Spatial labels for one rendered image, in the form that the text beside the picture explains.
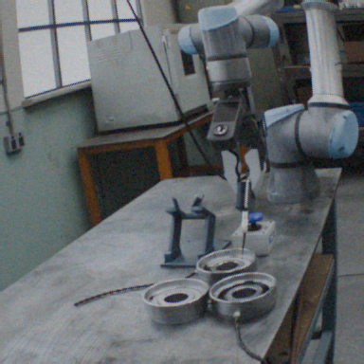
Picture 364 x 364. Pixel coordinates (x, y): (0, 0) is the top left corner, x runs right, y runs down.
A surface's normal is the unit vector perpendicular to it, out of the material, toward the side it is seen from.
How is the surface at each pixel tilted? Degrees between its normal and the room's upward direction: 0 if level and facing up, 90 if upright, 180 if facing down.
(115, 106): 90
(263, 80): 90
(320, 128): 74
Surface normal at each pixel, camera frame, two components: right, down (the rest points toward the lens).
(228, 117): -0.32, -0.67
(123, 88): -0.38, 0.28
